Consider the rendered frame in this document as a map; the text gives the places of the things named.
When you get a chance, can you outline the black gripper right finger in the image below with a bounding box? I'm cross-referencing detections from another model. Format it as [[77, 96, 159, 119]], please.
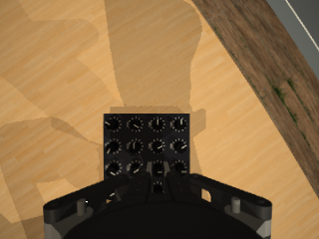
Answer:
[[161, 161, 272, 239]]

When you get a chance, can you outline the black knob box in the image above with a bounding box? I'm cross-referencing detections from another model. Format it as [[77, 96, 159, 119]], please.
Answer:
[[104, 114, 189, 194]]

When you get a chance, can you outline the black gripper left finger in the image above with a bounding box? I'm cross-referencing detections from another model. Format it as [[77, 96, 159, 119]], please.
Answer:
[[43, 161, 154, 239]]

